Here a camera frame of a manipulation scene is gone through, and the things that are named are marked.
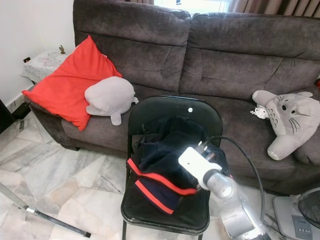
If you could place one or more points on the red cushion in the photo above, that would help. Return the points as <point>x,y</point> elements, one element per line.
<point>70,90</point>

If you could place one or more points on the silver clothes rack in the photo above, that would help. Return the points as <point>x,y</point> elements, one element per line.
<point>40,212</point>

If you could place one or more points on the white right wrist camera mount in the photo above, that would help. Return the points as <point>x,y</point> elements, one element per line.
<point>197,162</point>

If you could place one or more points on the small brass figurine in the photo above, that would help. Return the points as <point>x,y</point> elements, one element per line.
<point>62,49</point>

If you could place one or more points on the navy garment red stripes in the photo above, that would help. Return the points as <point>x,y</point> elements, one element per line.
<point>160,160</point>

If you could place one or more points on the small white plush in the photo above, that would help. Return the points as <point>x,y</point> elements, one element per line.
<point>260,112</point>

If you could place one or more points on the lace-covered side table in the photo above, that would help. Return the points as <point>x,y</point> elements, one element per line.
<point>45,62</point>

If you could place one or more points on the grey seal plush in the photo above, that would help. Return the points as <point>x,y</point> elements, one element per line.
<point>110,97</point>

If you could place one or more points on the black folding chair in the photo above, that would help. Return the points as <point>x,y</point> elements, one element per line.
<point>170,222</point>

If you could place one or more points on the brown curtain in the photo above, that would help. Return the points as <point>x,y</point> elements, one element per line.
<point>275,5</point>

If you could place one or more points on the grey Totoro plush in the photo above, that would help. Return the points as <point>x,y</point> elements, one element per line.
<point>290,120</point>

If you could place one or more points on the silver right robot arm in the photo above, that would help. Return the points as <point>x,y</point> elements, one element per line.
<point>240,210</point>

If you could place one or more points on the white pedestal fan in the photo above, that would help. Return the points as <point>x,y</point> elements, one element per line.
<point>292,220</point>

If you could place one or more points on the grey-brown fabric sofa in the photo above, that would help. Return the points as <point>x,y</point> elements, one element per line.
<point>230,65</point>

